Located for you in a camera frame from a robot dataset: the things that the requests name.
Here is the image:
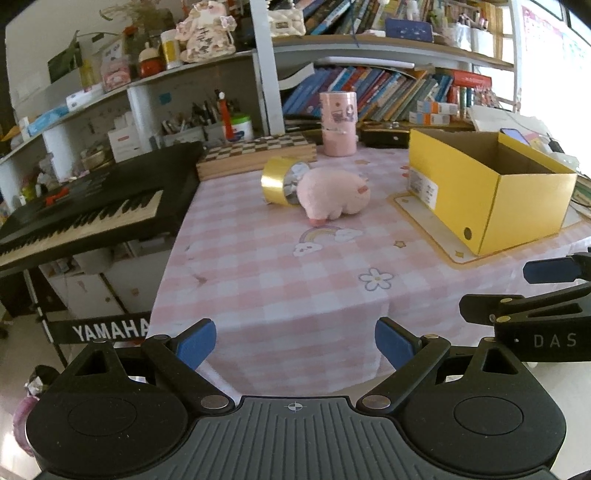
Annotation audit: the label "red white glue bottle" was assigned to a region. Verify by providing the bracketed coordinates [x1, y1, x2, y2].
[217, 90, 232, 139]

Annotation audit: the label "blue tissue pack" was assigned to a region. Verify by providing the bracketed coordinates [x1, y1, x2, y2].
[28, 106, 70, 134]

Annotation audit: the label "leaning shelf books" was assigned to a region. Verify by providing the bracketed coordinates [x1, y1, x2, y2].
[305, 0, 402, 35]

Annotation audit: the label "pink gift box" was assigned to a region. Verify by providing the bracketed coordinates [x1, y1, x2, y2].
[100, 55, 132, 90]

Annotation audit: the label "row of colourful books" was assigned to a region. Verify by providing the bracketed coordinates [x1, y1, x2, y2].
[283, 66, 455, 123]

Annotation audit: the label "black keyboard stand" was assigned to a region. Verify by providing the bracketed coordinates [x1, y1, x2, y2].
[23, 268, 153, 370]

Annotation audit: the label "pink plush pig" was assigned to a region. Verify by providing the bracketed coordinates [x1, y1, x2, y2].
[295, 167, 372, 227]

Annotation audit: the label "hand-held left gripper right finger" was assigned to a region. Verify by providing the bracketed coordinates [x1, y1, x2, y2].
[355, 316, 540, 415]

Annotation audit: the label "white storage containers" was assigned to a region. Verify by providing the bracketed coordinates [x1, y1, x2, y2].
[443, 18, 495, 58]

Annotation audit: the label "pink floral plaque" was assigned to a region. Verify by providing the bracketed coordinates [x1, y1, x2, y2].
[178, 1, 236, 63]

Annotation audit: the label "white box red label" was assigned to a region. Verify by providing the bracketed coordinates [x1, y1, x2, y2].
[107, 126, 141, 162]

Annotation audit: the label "yellow white can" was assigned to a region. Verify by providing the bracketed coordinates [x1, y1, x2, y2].
[161, 29, 182, 70]

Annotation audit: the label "pen holder with pens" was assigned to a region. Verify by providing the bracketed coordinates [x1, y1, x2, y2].
[161, 99, 227, 145]

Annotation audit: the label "long red box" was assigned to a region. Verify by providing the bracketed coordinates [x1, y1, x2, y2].
[450, 70, 492, 88]

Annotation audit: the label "pink plastic bag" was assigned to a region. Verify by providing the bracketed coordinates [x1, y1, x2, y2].
[11, 364, 51, 455]

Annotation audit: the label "yellow tape roll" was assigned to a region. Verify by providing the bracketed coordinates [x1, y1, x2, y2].
[261, 157, 311, 206]

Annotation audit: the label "yellow cardboard box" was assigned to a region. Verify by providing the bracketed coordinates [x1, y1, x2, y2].
[407, 128, 578, 257]

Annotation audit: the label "dried flower bouquet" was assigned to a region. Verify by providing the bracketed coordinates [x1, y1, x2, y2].
[102, 0, 162, 28]

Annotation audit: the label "white paper sheets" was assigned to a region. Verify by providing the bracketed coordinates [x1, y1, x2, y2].
[468, 105, 546, 134]

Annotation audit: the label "wooden chessboard box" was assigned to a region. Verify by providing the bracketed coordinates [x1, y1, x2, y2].
[196, 132, 318, 182]

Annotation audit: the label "white cabinet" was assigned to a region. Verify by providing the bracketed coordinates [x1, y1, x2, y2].
[46, 240, 176, 319]

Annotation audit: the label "black picture frame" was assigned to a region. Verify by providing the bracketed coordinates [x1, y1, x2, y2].
[47, 30, 84, 84]

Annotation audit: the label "white quilted handbag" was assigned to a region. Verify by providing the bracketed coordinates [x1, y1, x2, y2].
[268, 8, 306, 38]

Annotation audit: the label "black electronic keyboard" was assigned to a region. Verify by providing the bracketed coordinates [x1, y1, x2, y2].
[0, 141, 206, 278]

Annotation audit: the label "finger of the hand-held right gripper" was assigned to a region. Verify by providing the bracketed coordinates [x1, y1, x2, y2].
[523, 253, 591, 285]
[458, 282, 591, 326]

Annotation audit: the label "white bookshelf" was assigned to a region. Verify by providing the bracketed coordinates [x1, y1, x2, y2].
[0, 0, 520, 204]

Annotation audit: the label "black smartphone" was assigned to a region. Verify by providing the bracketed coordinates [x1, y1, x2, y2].
[500, 128, 532, 146]

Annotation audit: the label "green lidded white jar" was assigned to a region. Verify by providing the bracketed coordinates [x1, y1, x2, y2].
[229, 114, 254, 142]

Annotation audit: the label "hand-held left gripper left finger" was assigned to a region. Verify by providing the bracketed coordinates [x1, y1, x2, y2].
[55, 318, 235, 415]

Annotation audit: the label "pink cartoon cylinder tin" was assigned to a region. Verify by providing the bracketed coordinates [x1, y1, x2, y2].
[320, 91, 357, 158]

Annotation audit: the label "alphabet wall poster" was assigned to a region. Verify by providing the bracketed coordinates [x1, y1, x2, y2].
[519, 2, 591, 97]

